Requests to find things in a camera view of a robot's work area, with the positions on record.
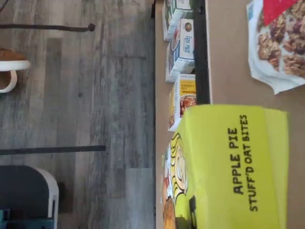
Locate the black leg with round foot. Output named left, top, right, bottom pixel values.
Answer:
left=0, top=23, right=96, bottom=33

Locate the black flat metal leg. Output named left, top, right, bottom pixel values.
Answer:
left=0, top=145, right=107, bottom=156

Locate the teal plastic crate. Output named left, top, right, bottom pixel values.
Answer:
left=0, top=208, right=55, bottom=229

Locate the brown particleboard shelf board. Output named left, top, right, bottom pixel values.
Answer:
left=204, top=0, right=305, bottom=229

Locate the black metal shelving rack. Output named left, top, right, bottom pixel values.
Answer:
left=151, top=0, right=212, bottom=105

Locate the yellow cereal box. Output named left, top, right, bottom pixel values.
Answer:
left=167, top=73, right=198, bottom=132

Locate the blue and white cereal box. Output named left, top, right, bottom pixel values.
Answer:
left=167, top=18, right=195, bottom=60
left=165, top=42, right=196, bottom=83

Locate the granola bag with red label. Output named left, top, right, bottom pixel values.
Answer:
left=246, top=0, right=305, bottom=95

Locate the green Bobo's apple pie box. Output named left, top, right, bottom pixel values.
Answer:
left=162, top=104, right=289, bottom=229

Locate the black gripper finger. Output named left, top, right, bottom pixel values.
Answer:
left=188, top=196, right=198, bottom=229

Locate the white rimmed round stool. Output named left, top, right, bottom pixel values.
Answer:
left=0, top=48, right=31, bottom=94

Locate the white chair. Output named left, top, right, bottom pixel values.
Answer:
left=0, top=165, right=60, bottom=229

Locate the green and white cereal box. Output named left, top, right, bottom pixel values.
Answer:
left=162, top=0, right=194, bottom=41

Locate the white small cartons group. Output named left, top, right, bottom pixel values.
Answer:
left=154, top=0, right=198, bottom=229

